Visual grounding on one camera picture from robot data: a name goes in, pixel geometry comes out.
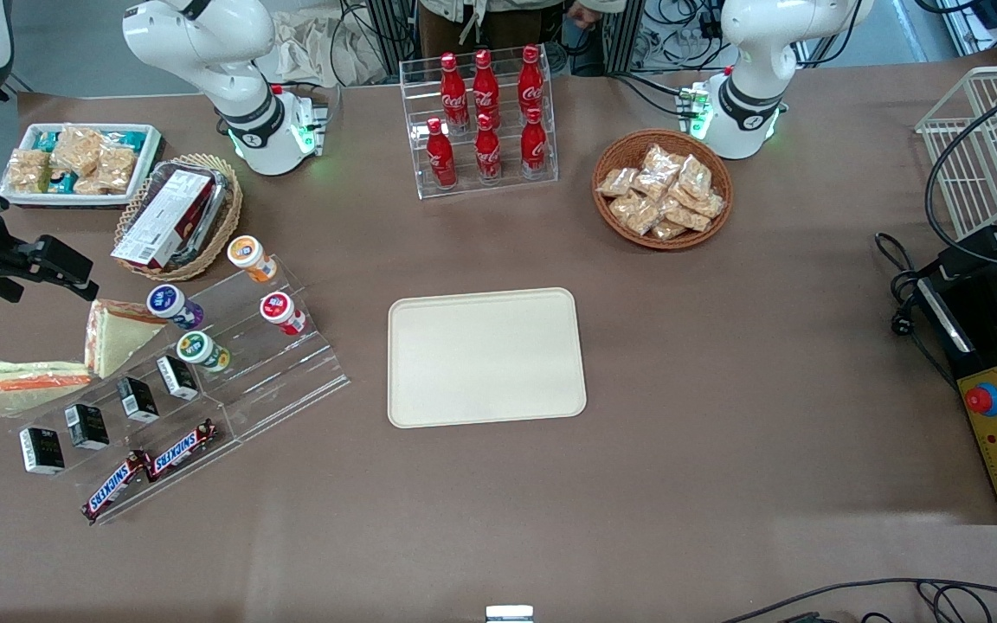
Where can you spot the purple gum bottle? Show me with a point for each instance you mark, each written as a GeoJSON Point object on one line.
{"type": "Point", "coordinates": [174, 305]}

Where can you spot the black and yellow control box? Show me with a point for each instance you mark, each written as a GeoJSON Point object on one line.
{"type": "Point", "coordinates": [996, 346]}

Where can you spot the white and red carton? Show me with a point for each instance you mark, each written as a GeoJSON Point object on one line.
{"type": "Point", "coordinates": [165, 216]}

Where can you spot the triangular wrapped sandwich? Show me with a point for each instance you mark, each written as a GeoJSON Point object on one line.
{"type": "Point", "coordinates": [118, 336]}

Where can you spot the flat wrapped sandwich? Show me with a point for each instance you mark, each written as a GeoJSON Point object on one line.
{"type": "Point", "coordinates": [27, 387]}

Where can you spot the red emergency stop button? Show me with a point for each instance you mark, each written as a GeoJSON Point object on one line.
{"type": "Point", "coordinates": [983, 400]}

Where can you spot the clear packet of biscuits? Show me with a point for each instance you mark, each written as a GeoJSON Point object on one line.
{"type": "Point", "coordinates": [644, 218]}
{"type": "Point", "coordinates": [687, 216]}
{"type": "Point", "coordinates": [661, 160]}
{"type": "Point", "coordinates": [694, 176]}
{"type": "Point", "coordinates": [618, 182]}
{"type": "Point", "coordinates": [710, 205]}
{"type": "Point", "coordinates": [652, 185]}
{"type": "Point", "coordinates": [668, 230]}
{"type": "Point", "coordinates": [626, 206]}

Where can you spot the orange gum bottle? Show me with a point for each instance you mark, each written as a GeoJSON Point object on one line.
{"type": "Point", "coordinates": [249, 257]}

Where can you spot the clear plastic clamshell container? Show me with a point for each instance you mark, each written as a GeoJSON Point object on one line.
{"type": "Point", "coordinates": [217, 195]}

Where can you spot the beige rice cracker packet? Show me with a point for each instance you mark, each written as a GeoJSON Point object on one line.
{"type": "Point", "coordinates": [115, 166]}
{"type": "Point", "coordinates": [28, 169]}
{"type": "Point", "coordinates": [77, 147]}

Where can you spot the green gum bottle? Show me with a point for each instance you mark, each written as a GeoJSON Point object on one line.
{"type": "Point", "coordinates": [202, 350]}

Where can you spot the small black box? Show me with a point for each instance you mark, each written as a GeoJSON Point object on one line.
{"type": "Point", "coordinates": [176, 377]}
{"type": "Point", "coordinates": [41, 450]}
{"type": "Point", "coordinates": [137, 399]}
{"type": "Point", "coordinates": [86, 426]}

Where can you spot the round brown wicker basket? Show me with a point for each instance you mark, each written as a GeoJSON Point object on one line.
{"type": "Point", "coordinates": [615, 147]}

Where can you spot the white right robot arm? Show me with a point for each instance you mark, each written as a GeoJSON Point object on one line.
{"type": "Point", "coordinates": [221, 52]}

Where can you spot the blue snack packet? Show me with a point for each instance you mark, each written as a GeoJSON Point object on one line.
{"type": "Point", "coordinates": [63, 183]}
{"type": "Point", "coordinates": [47, 138]}
{"type": "Point", "coordinates": [128, 137]}

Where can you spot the small white object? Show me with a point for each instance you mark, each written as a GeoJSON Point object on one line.
{"type": "Point", "coordinates": [509, 613]}

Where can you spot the beige plastic tray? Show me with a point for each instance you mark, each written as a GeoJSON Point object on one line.
{"type": "Point", "coordinates": [485, 356]}

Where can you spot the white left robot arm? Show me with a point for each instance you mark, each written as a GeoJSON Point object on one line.
{"type": "Point", "coordinates": [758, 52]}

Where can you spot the red Coca-Cola bottle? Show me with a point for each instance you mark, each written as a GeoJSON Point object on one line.
{"type": "Point", "coordinates": [453, 95]}
{"type": "Point", "coordinates": [530, 82]}
{"type": "Point", "coordinates": [485, 86]}
{"type": "Point", "coordinates": [440, 156]}
{"type": "Point", "coordinates": [487, 151]}
{"type": "Point", "coordinates": [534, 145]}

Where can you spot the aluminium frame post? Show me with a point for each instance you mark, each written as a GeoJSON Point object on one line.
{"type": "Point", "coordinates": [622, 35]}

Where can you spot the white rectangular bin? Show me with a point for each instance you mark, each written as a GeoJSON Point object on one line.
{"type": "Point", "coordinates": [148, 160]}

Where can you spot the clear acrylic bottle rack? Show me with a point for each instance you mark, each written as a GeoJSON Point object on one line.
{"type": "Point", "coordinates": [507, 186]}

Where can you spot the red gum bottle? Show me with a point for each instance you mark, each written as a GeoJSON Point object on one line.
{"type": "Point", "coordinates": [282, 312]}

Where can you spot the beige cloth bag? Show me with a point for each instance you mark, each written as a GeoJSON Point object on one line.
{"type": "Point", "coordinates": [308, 48]}

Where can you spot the Snickers bar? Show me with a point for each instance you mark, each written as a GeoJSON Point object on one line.
{"type": "Point", "coordinates": [181, 450]}
{"type": "Point", "coordinates": [115, 486]}

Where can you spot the oval light wicker basket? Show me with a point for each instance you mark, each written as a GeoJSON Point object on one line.
{"type": "Point", "coordinates": [223, 234]}

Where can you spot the clear acrylic stepped stand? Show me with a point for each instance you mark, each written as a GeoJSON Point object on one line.
{"type": "Point", "coordinates": [291, 372]}

